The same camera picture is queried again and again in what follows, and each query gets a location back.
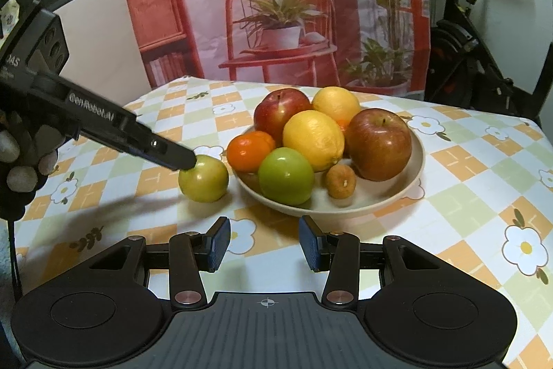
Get small brown fruit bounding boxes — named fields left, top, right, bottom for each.
left=325, top=164, right=357, bottom=200

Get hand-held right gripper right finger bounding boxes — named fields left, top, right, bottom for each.
left=299, top=215, right=446, bottom=307

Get bright red apple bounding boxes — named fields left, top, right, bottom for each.
left=253, top=88, right=312, bottom=147

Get beige round plate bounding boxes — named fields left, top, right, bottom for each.
left=229, top=122, right=426, bottom=218

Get dark red apple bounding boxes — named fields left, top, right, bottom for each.
left=345, top=108, right=412, bottom=182

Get black cable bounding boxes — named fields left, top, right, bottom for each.
left=6, top=220, right=23, bottom=301

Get black exercise bike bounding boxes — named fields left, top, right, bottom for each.
left=421, top=0, right=553, bottom=123

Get yellow lemon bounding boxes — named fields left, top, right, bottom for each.
left=312, top=86, right=362, bottom=128
left=282, top=110, right=346, bottom=173

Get large orange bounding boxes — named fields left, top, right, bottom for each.
left=227, top=134, right=273, bottom=173

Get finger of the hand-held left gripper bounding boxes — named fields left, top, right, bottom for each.
left=30, top=72, right=197, bottom=172

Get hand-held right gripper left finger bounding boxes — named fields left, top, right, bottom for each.
left=88, top=216, right=232, bottom=307

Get person's left hand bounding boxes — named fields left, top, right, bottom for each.
left=0, top=92, right=67, bottom=223

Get white panel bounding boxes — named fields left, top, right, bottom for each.
left=47, top=0, right=152, bottom=114

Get yellow-green apple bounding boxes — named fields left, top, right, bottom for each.
left=178, top=155, right=229, bottom=204

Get green apple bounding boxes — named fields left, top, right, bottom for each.
left=258, top=148, right=315, bottom=206

